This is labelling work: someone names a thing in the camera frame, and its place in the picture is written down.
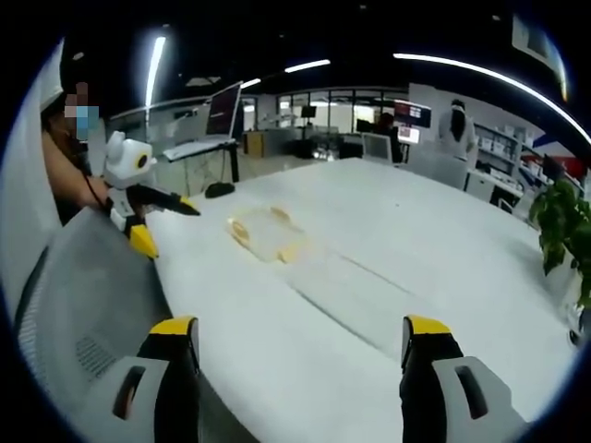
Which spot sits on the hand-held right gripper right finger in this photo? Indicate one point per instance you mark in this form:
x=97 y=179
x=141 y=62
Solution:
x=425 y=392

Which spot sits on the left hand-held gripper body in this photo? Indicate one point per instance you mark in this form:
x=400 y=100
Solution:
x=124 y=157

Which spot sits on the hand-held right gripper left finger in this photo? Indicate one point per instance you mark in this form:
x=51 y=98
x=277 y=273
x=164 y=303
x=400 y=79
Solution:
x=177 y=383

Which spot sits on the black computer mouse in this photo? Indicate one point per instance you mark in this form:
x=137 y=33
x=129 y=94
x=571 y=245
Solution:
x=220 y=189

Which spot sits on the white standing desk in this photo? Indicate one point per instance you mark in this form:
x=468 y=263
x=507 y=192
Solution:
x=198 y=147

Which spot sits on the grey mesh office chair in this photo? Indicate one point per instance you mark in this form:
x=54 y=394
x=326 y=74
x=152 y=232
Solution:
x=92 y=286

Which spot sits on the long ceiling light strip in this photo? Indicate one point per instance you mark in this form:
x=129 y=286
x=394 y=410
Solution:
x=498 y=76
x=307 y=66
x=155 y=69

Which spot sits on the cardboard box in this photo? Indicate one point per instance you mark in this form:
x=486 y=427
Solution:
x=254 y=143

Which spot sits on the computer monitor on stand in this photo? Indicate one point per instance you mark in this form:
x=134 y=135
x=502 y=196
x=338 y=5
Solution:
x=224 y=111

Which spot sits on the white cabinet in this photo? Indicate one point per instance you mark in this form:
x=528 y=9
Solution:
x=480 y=185

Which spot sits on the white-backed monitor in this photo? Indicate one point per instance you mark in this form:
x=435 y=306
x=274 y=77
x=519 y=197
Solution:
x=376 y=147

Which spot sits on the green potted plant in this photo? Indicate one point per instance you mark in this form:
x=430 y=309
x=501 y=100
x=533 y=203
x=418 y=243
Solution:
x=561 y=221

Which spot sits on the white storage shelf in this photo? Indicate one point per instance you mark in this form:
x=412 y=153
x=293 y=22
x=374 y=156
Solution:
x=498 y=147

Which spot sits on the red and blue wall screen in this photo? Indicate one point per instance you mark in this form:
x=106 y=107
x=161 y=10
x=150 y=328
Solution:
x=413 y=117

